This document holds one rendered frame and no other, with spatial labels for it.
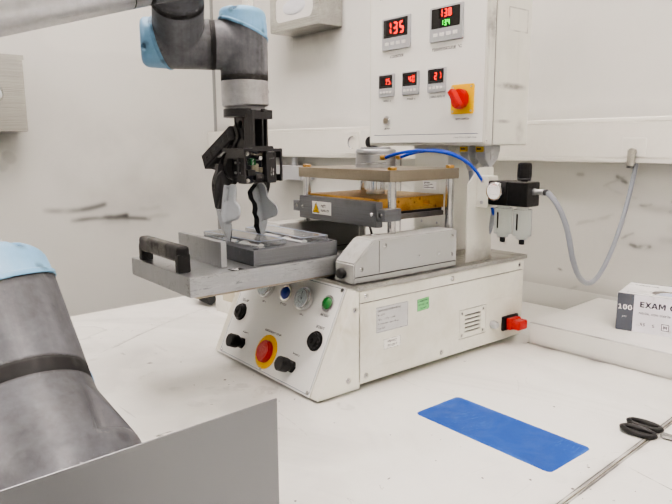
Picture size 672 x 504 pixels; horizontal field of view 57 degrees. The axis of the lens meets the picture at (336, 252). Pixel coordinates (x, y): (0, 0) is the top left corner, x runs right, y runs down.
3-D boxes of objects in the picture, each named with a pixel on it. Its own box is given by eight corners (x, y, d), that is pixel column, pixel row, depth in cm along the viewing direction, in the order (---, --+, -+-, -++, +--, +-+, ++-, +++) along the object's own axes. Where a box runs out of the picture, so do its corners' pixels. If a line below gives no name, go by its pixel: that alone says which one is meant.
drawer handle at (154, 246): (150, 258, 104) (149, 234, 103) (191, 272, 92) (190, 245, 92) (139, 259, 103) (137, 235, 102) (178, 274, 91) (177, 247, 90)
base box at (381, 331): (405, 306, 158) (406, 239, 155) (535, 342, 129) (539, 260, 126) (215, 350, 125) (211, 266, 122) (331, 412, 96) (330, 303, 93)
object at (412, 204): (372, 206, 137) (372, 163, 135) (449, 215, 120) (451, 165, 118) (309, 212, 127) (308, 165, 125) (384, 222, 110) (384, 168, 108)
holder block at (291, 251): (273, 241, 122) (272, 227, 121) (337, 254, 106) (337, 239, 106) (195, 250, 111) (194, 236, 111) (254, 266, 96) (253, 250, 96)
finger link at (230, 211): (227, 241, 98) (237, 183, 98) (209, 237, 102) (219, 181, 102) (244, 244, 100) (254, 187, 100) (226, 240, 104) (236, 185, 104)
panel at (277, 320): (219, 351, 123) (251, 262, 125) (310, 398, 100) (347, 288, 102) (211, 349, 122) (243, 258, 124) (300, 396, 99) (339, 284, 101)
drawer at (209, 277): (278, 258, 124) (277, 219, 123) (349, 276, 107) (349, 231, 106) (132, 279, 106) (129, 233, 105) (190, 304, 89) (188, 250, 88)
